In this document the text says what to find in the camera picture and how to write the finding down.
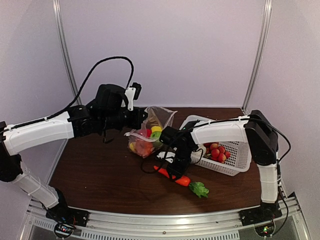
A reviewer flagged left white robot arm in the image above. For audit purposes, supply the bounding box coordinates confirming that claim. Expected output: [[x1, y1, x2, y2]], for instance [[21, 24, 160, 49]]
[[0, 82, 147, 222]]

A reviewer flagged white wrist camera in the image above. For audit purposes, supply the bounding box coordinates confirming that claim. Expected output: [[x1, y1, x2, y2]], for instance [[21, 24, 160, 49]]
[[124, 82, 142, 111], [156, 151, 175, 163]]

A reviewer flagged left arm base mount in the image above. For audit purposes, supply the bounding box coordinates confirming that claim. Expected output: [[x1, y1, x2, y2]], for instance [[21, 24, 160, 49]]
[[42, 205, 89, 239]]

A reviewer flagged red lychee bunch toy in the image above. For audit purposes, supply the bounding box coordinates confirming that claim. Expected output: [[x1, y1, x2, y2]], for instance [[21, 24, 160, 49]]
[[203, 142, 231, 164]]

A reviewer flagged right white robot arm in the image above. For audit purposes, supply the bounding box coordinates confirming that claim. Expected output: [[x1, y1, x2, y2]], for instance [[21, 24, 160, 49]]
[[157, 110, 280, 221]]

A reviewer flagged orange carrot toy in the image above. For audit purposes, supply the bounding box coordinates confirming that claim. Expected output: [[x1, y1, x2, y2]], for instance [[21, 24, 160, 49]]
[[153, 165, 192, 187]]

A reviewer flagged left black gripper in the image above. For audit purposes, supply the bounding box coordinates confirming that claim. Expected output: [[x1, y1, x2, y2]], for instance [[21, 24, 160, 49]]
[[100, 106, 148, 131]]

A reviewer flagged left aluminium frame post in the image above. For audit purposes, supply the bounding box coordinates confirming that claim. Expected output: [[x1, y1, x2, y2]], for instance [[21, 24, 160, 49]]
[[52, 0, 82, 105]]

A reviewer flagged left black cable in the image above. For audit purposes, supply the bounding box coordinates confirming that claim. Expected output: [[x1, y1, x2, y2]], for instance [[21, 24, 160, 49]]
[[0, 56, 135, 136]]

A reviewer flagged green leafy vegetable toy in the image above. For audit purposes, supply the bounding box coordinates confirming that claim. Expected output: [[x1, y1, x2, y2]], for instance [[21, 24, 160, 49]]
[[188, 182, 210, 198]]

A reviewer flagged right aluminium frame post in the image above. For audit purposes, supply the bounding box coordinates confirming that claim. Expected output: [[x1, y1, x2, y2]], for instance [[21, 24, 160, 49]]
[[241, 0, 273, 114]]

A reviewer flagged aluminium frame post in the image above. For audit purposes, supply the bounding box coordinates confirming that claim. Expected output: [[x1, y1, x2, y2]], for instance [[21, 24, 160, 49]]
[[241, 0, 273, 114], [52, 0, 82, 105]]

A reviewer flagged white cauliflower toy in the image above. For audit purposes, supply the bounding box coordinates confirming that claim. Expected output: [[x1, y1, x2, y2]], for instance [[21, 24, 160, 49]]
[[191, 146, 207, 164]]

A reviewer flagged yellow lemon toy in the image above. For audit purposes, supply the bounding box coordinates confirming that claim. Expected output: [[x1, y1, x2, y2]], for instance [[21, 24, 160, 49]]
[[151, 125, 163, 133]]

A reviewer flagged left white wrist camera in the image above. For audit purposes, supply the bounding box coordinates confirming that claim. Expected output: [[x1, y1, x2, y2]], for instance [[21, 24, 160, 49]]
[[124, 82, 142, 111]]

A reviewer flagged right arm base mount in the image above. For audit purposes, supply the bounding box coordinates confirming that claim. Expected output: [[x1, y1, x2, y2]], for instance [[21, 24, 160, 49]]
[[239, 206, 282, 238]]

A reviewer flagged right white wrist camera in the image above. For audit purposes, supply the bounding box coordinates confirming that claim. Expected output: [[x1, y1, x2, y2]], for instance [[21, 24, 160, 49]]
[[156, 151, 175, 163]]

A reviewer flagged curved aluminium front rail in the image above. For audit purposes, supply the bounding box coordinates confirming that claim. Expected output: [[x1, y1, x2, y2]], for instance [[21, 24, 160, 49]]
[[23, 192, 310, 240]]

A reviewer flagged red bell pepper toy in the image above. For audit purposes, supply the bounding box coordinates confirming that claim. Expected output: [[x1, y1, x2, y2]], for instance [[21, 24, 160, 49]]
[[138, 128, 152, 138]]

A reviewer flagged clear dotted zip bag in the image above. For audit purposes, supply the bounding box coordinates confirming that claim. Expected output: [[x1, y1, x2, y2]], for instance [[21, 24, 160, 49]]
[[124, 106, 177, 158]]

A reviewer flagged black cable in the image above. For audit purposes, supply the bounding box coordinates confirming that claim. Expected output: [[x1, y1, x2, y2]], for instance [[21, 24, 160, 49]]
[[140, 134, 191, 176], [0, 56, 135, 136]]

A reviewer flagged white plastic basket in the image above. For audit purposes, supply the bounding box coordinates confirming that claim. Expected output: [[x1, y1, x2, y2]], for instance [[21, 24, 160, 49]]
[[180, 115, 252, 176]]

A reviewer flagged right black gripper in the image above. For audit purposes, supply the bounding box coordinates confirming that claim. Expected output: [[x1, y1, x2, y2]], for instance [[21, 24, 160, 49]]
[[166, 147, 194, 182]]

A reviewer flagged right black cable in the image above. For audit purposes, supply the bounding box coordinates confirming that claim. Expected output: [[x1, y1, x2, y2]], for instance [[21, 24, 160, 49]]
[[140, 134, 191, 176]]

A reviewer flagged green apple toy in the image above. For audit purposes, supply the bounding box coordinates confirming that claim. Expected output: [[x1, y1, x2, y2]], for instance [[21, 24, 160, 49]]
[[150, 131, 163, 149]]

